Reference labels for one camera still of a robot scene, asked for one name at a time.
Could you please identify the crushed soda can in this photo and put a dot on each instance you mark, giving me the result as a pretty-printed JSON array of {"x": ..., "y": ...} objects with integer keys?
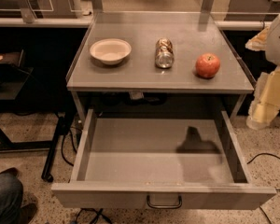
[{"x": 164, "y": 55}]

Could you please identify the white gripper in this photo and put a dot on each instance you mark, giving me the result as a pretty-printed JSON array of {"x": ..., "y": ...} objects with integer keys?
[{"x": 278, "y": 44}]

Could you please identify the red apple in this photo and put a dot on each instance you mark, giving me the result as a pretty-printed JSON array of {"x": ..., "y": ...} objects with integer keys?
[{"x": 207, "y": 65}]

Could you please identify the black side desk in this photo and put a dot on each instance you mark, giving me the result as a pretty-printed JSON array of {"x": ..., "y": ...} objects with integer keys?
[{"x": 12, "y": 80}]

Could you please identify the white paper bowl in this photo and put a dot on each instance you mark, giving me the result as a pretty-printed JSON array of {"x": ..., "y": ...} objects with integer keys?
[{"x": 110, "y": 51}]

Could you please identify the grey open top drawer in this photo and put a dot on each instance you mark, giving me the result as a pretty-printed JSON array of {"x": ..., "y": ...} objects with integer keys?
[{"x": 120, "y": 161}]

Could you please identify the brown shoe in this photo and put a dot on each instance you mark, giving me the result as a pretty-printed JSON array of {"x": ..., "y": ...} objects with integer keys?
[
  {"x": 12, "y": 171},
  {"x": 27, "y": 213}
]

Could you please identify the black drawer handle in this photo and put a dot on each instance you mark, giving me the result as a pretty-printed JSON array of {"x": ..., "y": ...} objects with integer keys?
[{"x": 164, "y": 203}]

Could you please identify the grey metal cabinet table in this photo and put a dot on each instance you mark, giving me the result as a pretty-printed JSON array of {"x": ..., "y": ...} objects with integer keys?
[{"x": 191, "y": 33}]

